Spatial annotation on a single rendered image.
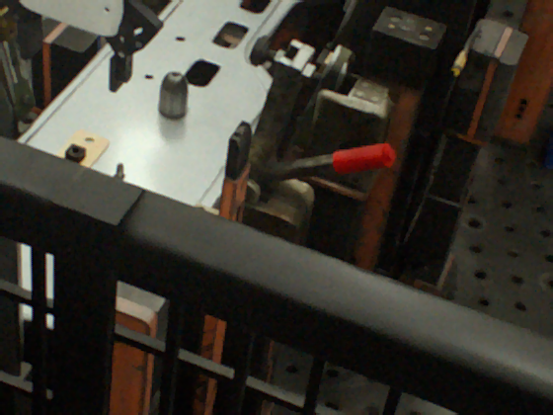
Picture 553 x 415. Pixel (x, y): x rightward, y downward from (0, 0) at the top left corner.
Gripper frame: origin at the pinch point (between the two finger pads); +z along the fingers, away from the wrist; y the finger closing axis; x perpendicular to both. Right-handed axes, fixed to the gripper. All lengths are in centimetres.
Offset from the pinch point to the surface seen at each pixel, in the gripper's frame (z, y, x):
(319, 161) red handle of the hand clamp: 1.2, -25.3, 0.3
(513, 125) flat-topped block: 38, -39, -65
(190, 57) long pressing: 12.3, -2.9, -22.2
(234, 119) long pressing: 12.3, -11.7, -14.5
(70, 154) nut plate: 11.2, 0.0, 0.7
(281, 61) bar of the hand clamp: -9.2, -20.5, 1.7
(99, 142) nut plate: 12.1, -1.1, -3.3
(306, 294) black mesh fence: -42, -38, 57
